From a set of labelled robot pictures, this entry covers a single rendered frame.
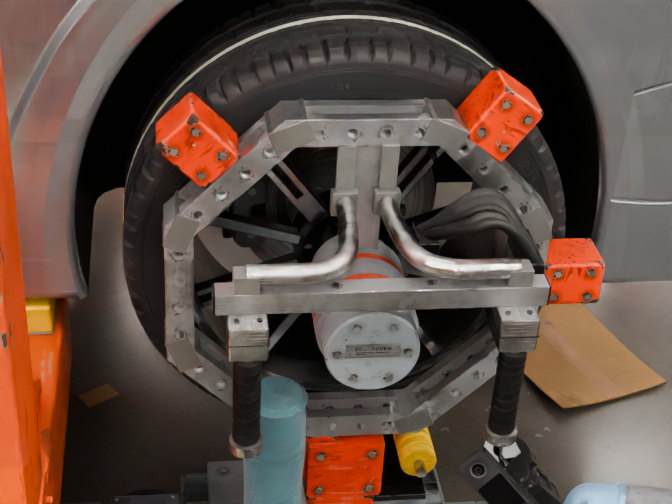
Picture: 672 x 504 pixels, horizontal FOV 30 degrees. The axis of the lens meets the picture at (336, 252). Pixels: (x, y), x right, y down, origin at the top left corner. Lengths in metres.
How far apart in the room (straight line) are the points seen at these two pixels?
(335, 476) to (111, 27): 0.77
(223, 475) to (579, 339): 1.16
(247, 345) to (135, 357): 1.52
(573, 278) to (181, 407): 1.29
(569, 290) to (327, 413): 0.41
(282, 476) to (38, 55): 0.67
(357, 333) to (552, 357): 1.53
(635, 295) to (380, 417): 1.61
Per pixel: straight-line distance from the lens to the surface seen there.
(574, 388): 3.04
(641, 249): 2.04
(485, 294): 1.58
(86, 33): 1.73
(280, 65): 1.69
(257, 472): 1.81
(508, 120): 1.68
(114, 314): 3.19
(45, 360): 1.93
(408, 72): 1.71
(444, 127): 1.66
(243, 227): 1.82
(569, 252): 1.86
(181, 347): 1.80
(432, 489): 2.46
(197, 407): 2.89
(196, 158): 1.64
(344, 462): 1.96
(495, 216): 1.61
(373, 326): 1.63
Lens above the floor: 1.85
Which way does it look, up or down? 33 degrees down
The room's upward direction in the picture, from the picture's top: 4 degrees clockwise
